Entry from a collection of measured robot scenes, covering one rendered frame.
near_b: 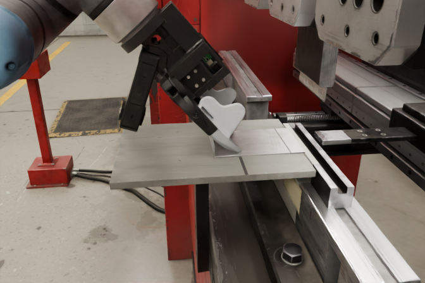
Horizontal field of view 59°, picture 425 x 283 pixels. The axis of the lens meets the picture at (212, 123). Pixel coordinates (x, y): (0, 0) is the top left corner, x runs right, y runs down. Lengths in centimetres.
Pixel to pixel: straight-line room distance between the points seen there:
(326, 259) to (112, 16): 38
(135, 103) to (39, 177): 203
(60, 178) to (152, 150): 195
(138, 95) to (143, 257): 142
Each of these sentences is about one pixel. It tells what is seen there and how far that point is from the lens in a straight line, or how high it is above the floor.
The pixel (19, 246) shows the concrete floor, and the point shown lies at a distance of 211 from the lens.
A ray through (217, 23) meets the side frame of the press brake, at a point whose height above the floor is 106.
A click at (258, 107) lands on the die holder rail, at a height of 94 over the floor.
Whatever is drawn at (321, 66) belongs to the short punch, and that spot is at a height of 113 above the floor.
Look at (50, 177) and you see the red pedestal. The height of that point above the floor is 6.
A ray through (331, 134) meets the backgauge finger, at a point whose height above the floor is 101.
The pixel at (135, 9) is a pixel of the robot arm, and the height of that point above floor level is 120.
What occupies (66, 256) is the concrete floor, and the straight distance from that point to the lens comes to 197.
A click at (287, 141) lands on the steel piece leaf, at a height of 100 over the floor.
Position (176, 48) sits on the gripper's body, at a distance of 49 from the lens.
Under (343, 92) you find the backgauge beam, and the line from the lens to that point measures 98.
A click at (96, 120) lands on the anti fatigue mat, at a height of 1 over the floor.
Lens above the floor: 125
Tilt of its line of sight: 23 degrees down
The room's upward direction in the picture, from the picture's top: straight up
